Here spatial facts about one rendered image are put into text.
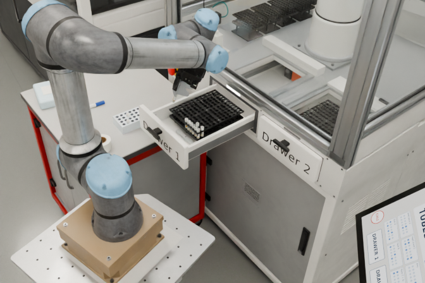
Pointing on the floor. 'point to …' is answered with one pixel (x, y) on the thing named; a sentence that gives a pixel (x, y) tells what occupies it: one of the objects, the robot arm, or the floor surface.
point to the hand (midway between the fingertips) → (174, 91)
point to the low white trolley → (123, 144)
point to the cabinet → (294, 208)
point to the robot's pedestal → (167, 244)
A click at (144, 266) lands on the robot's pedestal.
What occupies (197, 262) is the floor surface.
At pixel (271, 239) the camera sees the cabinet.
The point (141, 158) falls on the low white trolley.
